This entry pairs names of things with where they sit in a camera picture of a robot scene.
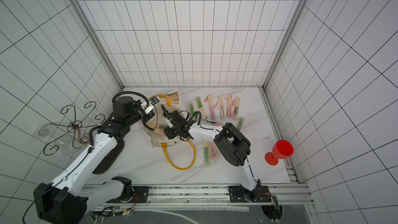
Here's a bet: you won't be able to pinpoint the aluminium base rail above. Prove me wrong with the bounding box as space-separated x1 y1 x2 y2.
79 184 315 213

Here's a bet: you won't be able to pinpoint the cream tote bag yellow handles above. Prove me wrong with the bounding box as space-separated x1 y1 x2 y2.
140 90 197 171

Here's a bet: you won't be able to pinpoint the black wire ornament stand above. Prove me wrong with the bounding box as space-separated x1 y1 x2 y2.
32 101 105 157

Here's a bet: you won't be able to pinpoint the grey pink folding fan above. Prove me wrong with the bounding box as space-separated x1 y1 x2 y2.
232 96 240 119

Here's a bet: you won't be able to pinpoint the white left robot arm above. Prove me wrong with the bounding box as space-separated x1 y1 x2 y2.
33 91 160 224

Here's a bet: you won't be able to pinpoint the plain bamboo folding fan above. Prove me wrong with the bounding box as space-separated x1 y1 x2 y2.
218 95 226 119

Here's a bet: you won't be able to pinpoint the green fan with tassel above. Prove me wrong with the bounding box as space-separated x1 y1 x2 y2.
236 117 245 131

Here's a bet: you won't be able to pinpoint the red plastic goblet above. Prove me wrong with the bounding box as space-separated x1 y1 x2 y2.
264 140 294 166

